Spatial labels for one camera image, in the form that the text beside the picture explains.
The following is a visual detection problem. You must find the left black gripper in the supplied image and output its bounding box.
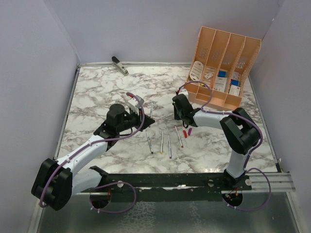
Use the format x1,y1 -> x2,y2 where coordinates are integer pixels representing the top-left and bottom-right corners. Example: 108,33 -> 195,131
118,106 -> 155,133

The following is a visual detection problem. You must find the green pen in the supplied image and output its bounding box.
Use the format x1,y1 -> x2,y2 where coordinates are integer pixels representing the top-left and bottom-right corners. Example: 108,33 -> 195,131
150,102 -> 154,119

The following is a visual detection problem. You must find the blue pen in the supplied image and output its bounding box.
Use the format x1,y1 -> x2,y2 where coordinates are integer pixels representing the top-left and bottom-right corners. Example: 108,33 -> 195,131
145,131 -> 154,154

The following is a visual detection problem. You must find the yellow pen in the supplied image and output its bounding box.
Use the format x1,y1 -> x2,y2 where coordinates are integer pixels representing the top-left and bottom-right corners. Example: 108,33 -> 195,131
160,131 -> 164,154

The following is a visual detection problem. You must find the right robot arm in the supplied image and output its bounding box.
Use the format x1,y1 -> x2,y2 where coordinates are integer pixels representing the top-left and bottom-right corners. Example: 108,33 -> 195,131
173,94 -> 263,190

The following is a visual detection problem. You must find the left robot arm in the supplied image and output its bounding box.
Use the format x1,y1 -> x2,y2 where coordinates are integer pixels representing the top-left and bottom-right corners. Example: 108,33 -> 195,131
31,104 -> 155,211

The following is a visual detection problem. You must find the purple tipped pen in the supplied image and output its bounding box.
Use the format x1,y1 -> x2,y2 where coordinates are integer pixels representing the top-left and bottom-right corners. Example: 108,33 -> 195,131
168,135 -> 172,159

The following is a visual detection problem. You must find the red tipped pen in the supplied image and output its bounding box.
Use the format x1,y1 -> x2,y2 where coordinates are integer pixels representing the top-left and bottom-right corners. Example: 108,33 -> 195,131
174,125 -> 184,148

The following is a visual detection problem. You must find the white oval item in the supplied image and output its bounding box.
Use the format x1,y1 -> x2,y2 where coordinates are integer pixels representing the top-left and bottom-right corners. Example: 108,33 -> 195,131
189,61 -> 204,81

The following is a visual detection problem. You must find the orange desk organizer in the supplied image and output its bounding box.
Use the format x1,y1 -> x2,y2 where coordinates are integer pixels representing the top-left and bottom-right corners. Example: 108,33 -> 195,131
185,27 -> 261,110

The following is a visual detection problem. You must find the black grey stapler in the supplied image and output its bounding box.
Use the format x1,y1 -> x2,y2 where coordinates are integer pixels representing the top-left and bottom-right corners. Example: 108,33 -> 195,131
111,56 -> 128,76

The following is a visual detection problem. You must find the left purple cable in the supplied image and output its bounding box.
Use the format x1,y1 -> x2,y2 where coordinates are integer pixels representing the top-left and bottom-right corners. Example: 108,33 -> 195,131
38,92 -> 146,214

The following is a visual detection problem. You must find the purple cable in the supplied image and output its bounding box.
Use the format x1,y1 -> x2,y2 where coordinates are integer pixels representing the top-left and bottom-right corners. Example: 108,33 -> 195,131
175,81 -> 273,213
38,92 -> 146,214

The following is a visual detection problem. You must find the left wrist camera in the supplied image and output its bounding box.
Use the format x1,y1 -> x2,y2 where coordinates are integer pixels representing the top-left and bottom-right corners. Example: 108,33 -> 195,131
125,94 -> 144,115

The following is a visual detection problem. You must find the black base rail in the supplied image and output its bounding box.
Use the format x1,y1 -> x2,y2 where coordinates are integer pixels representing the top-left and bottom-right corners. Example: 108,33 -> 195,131
91,171 -> 251,202

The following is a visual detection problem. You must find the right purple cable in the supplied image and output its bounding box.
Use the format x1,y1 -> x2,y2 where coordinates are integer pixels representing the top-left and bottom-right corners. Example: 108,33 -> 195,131
175,81 -> 273,213

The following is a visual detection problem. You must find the aluminium frame rail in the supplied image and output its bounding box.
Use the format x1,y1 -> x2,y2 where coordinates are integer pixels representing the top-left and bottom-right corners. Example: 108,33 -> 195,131
69,172 -> 296,196

